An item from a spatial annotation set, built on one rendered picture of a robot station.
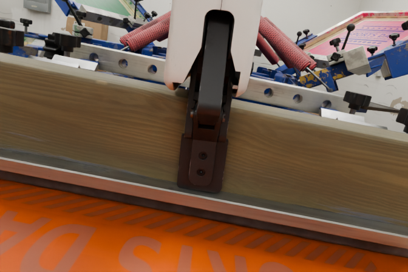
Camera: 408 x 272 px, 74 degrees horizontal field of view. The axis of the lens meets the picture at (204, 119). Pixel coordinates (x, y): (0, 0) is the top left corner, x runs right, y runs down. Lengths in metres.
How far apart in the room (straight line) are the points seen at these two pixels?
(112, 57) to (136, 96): 0.48
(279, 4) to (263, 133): 4.51
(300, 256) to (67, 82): 0.21
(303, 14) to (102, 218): 4.63
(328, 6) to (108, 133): 4.76
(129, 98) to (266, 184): 0.12
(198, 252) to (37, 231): 0.11
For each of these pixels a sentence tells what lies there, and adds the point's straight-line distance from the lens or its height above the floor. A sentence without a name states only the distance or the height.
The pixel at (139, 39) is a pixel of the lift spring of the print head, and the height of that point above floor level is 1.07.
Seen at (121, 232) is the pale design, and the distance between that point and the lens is 0.21.
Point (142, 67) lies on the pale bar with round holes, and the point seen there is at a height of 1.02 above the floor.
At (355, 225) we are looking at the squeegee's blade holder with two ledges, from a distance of 0.23.
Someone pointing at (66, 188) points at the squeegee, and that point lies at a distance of 0.25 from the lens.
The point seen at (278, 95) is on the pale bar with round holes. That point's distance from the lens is 0.65.
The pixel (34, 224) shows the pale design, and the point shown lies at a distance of 0.22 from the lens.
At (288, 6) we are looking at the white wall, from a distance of 4.71.
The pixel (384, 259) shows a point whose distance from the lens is 0.28.
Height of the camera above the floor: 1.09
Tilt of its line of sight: 14 degrees down
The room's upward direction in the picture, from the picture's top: 11 degrees clockwise
